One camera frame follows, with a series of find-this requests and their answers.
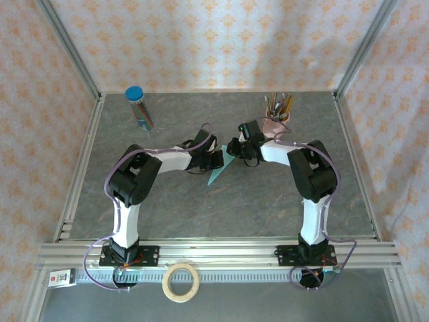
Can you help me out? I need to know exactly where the light blue paper sheet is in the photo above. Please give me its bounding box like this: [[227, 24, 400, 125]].
[[206, 144, 236, 186]]

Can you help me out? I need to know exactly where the pink pencil cup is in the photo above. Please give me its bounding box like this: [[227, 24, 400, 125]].
[[262, 112, 291, 138]]

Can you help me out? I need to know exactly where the pencil tube with blue lid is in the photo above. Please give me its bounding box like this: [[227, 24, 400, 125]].
[[125, 86, 155, 132]]

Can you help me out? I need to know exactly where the masking tape roll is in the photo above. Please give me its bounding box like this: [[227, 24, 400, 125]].
[[162, 262, 200, 303]]

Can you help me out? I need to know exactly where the white label tag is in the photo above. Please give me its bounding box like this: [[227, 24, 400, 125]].
[[48, 268, 76, 288]]

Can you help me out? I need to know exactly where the aluminium mounting rail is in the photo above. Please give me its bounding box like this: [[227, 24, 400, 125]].
[[36, 239, 402, 269]]

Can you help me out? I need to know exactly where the aluminium side rail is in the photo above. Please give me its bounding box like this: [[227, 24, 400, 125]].
[[331, 93, 383, 242], [53, 93, 107, 242]]

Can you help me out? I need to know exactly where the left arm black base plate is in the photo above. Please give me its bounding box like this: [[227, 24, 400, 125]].
[[99, 246, 160, 268]]

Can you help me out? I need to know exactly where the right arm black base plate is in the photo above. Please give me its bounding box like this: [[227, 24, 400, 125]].
[[275, 244, 337, 268]]

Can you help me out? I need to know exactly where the grey slotted cable duct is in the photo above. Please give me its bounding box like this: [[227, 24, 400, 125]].
[[75, 270, 336, 282]]

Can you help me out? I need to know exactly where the aluminium frame post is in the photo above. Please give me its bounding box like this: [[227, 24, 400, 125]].
[[36, 0, 101, 98], [334, 0, 400, 97]]

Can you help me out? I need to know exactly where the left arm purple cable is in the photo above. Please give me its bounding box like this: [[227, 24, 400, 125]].
[[82, 122, 217, 292]]

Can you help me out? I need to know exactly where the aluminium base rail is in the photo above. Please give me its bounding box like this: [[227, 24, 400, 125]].
[[383, 268, 420, 322], [23, 268, 50, 322]]

